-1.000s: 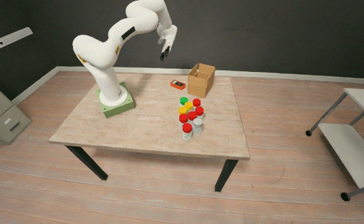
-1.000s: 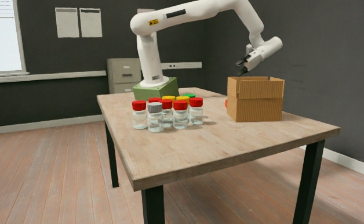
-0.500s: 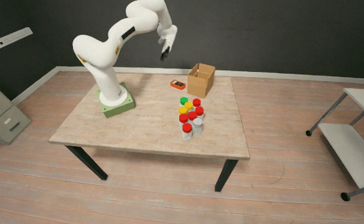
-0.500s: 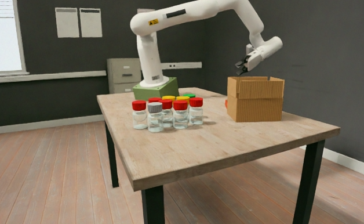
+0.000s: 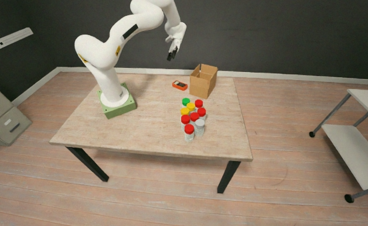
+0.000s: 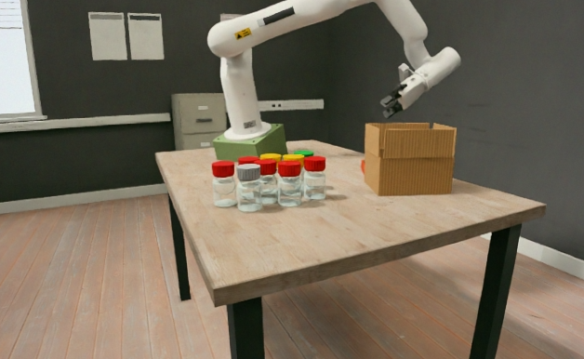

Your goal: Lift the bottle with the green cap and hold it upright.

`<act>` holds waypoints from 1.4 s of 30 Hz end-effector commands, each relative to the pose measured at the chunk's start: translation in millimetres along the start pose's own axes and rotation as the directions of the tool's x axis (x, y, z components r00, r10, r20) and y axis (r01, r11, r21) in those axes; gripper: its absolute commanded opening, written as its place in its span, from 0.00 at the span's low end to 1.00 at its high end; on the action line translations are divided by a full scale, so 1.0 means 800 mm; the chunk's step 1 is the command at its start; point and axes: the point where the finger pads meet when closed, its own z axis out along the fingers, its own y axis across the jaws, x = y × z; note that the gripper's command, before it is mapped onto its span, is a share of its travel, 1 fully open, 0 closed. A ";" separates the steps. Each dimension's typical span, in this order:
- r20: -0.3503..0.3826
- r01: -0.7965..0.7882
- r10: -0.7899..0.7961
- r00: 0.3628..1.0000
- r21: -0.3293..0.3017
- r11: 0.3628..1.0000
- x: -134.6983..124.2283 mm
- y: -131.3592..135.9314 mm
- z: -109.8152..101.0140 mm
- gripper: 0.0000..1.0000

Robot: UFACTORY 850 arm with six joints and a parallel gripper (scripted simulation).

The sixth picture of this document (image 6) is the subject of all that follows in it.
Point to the bottle with green cap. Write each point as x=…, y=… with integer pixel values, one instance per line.
x=306, y=154

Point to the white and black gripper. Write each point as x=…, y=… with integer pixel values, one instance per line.
x=411, y=89

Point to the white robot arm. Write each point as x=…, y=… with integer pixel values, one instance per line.
x=232, y=41

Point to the brown cardboard box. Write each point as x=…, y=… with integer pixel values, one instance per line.
x=417, y=160

